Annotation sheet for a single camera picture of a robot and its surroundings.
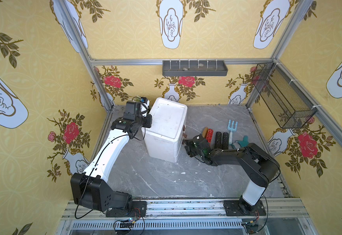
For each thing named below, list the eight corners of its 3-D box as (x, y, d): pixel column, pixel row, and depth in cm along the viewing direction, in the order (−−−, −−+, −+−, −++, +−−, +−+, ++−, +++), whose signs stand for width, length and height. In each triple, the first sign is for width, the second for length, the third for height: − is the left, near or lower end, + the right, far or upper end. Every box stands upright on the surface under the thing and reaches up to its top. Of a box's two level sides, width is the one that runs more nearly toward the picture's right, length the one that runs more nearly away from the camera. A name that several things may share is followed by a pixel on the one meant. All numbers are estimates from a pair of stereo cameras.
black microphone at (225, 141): (222, 149, 97) (223, 147, 95) (222, 133, 105) (223, 131, 103) (227, 150, 96) (228, 148, 94) (227, 134, 104) (228, 132, 102)
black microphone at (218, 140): (214, 148, 98) (215, 146, 96) (214, 133, 106) (215, 130, 104) (221, 149, 97) (222, 147, 95) (220, 133, 105) (221, 131, 103)
